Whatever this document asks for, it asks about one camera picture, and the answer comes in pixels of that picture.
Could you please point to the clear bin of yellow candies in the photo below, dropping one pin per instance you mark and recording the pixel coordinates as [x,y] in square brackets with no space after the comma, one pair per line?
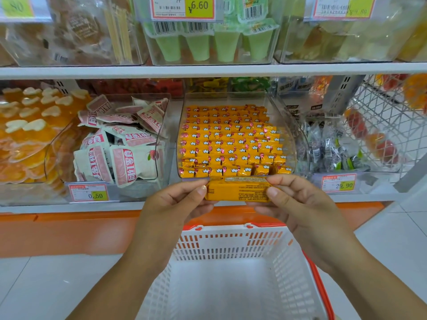
[287,129]

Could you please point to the person's left hand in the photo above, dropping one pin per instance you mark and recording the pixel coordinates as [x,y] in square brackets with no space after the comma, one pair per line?
[160,223]

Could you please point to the clear bin of yellow jellies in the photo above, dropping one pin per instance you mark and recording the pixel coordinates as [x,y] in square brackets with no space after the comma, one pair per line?
[415,39]

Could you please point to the person's right hand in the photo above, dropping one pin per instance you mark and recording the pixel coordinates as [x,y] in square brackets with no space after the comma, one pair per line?
[310,219]

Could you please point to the pile of pale jelly packets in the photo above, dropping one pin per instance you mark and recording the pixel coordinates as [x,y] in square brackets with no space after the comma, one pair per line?
[340,39]

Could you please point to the rows of yellow wrapped candies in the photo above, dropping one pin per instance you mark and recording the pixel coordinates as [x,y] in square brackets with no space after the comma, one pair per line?
[230,143]

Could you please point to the clear bin of orange jellies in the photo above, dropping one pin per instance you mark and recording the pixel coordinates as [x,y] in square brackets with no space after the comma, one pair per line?
[20,189]

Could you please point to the pile of clear brown snack packets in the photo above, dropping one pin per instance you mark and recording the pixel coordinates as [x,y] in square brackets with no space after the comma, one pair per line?
[76,33]

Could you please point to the pile of yellow snack packets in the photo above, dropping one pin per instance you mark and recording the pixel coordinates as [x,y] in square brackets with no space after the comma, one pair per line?
[208,84]

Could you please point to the red yellow price tag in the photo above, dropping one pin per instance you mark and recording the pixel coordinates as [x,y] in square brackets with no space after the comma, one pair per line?
[343,6]
[182,7]
[338,182]
[88,193]

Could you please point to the orange shelf base panel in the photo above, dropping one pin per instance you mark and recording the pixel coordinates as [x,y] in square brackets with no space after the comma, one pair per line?
[66,233]

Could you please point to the person's right thumb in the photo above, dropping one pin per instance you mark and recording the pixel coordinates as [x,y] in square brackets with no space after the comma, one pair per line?
[283,198]

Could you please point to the yellow candy bar packet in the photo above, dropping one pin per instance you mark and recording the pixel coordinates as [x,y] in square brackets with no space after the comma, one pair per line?
[237,189]

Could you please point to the clear bin of pink packets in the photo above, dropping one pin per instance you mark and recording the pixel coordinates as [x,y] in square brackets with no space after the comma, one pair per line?
[163,146]

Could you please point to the white orange-rimmed shopping basket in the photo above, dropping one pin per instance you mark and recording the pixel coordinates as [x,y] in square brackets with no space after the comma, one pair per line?
[233,279]

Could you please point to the person's left forearm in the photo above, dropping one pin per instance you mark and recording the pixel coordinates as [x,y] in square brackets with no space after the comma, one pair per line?
[123,289]

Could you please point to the pile of red orange packets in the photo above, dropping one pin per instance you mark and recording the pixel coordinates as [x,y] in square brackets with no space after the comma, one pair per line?
[383,146]

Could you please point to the pile of green snack packets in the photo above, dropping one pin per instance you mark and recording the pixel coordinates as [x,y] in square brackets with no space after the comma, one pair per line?
[250,83]

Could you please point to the pile of silver wrapped candies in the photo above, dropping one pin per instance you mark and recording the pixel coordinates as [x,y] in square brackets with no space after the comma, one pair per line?
[328,149]

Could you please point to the white shelf board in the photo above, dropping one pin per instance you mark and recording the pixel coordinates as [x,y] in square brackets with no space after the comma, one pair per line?
[213,70]
[363,197]

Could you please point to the pile of pink white packets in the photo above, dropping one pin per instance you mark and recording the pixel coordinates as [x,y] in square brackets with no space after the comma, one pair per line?
[123,153]

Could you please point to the clear bin of silver candies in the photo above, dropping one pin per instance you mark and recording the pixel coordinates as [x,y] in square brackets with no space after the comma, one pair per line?
[367,176]

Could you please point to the pile of orange jelly cups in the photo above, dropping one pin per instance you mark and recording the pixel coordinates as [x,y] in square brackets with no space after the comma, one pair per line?
[30,129]

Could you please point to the green jelly cup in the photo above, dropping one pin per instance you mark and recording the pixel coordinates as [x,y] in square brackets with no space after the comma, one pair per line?
[226,46]
[198,46]
[169,46]
[252,8]
[261,43]

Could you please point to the grey perforated shelf bracket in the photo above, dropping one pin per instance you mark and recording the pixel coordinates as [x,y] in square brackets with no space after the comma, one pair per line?
[343,93]

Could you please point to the person's left thumb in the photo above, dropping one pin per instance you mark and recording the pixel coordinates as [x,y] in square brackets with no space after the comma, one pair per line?
[190,196]

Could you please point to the clear bin of pale jellies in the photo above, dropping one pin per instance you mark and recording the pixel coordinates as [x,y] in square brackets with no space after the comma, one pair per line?
[337,58]

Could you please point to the clear bin of brown snacks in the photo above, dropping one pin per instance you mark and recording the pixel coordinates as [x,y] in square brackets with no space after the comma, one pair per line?
[66,59]

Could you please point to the clear bin of green jellies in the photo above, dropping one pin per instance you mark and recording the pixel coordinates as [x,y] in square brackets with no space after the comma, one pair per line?
[213,59]

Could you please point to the pile of red snack packets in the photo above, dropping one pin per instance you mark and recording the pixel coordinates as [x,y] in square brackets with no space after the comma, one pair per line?
[133,85]

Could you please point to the person's right forearm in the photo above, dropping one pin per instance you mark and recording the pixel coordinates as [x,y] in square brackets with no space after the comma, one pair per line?
[377,283]

